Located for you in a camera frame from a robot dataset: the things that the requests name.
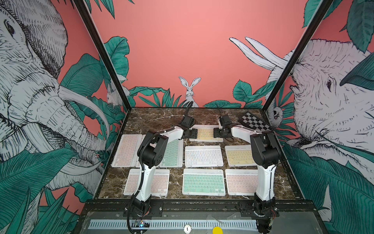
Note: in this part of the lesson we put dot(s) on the black mounting rail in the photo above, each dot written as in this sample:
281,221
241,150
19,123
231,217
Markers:
160,207

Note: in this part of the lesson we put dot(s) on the pink keyboard front right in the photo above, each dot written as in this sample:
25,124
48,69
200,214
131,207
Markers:
241,182

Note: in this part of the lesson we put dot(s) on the yellow keyboard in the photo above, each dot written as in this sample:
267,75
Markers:
205,134
239,155

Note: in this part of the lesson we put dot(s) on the pink keyboard front left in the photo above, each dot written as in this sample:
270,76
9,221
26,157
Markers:
159,185

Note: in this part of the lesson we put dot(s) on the pink keyboard far left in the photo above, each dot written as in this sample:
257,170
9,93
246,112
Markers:
126,152

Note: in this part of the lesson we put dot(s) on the green keyboard front centre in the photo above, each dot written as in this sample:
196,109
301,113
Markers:
203,182

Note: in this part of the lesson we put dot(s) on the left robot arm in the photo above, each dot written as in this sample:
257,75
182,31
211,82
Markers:
150,154

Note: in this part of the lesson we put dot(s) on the yellow round button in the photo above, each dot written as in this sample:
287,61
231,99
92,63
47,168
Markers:
217,230

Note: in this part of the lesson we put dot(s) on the black frame post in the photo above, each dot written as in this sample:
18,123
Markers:
95,36
318,16

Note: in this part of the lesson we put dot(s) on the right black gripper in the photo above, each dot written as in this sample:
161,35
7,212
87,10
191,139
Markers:
215,132

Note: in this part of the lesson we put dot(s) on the white keyboard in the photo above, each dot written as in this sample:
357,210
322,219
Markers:
203,156

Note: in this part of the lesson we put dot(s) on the white vented strip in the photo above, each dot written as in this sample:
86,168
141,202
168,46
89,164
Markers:
172,224

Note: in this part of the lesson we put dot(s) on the black frame post left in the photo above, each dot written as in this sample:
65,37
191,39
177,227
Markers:
95,36

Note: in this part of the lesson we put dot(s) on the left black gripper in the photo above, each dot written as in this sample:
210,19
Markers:
195,133

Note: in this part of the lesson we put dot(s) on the black frame post right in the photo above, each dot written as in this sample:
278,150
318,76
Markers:
318,16

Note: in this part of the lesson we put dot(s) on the checkerboard calibration plate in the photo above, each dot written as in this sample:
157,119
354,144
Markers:
251,122

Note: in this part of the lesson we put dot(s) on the green keyboard upright left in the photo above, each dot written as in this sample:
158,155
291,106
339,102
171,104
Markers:
173,157

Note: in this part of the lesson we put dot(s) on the pink keyboard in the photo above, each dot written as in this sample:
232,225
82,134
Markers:
126,152
140,148
241,182
159,185

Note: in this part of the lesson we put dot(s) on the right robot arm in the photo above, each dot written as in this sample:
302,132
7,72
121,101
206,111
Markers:
266,153

